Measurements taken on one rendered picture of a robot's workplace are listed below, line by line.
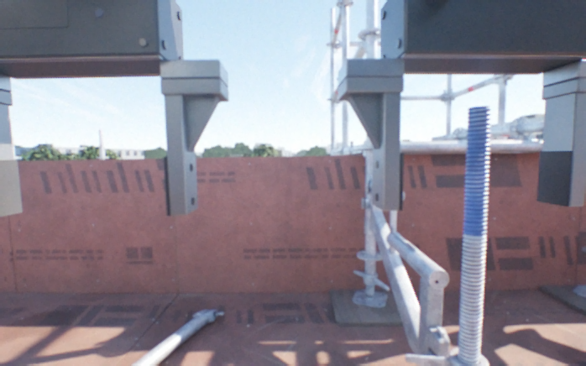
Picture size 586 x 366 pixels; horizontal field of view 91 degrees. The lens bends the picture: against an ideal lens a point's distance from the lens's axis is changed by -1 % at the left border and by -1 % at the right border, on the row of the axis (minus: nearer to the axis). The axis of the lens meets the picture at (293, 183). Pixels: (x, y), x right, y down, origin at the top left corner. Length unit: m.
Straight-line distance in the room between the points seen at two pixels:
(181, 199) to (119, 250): 1.58
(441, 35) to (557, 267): 1.88
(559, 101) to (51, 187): 1.92
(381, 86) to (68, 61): 0.20
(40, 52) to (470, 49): 0.27
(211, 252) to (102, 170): 0.69
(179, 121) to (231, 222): 1.33
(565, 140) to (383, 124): 0.14
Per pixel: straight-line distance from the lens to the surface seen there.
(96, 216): 1.81
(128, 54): 0.22
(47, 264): 2.04
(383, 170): 0.21
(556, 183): 0.29
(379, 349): 1.25
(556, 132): 0.29
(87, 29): 0.23
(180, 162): 0.21
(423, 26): 0.22
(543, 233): 1.95
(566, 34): 0.27
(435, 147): 1.46
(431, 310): 0.85
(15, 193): 0.30
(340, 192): 1.48
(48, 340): 1.60
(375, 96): 0.22
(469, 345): 0.72
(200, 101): 0.22
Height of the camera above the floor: 0.69
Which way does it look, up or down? 5 degrees down
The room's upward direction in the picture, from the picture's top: 1 degrees counter-clockwise
